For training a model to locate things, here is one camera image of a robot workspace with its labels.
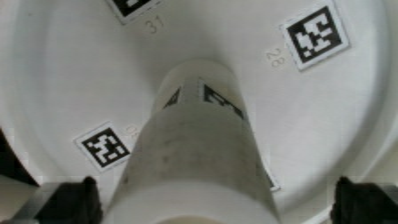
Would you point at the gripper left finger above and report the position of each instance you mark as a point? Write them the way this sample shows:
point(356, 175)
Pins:
point(63, 204)

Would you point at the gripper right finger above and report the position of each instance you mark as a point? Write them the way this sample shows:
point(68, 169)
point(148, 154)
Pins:
point(365, 203)

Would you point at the white cylindrical table leg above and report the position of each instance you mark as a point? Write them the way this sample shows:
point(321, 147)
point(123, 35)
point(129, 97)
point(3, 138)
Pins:
point(196, 180)

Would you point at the white round table top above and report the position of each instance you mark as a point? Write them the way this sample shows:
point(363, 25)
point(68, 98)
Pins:
point(310, 49)

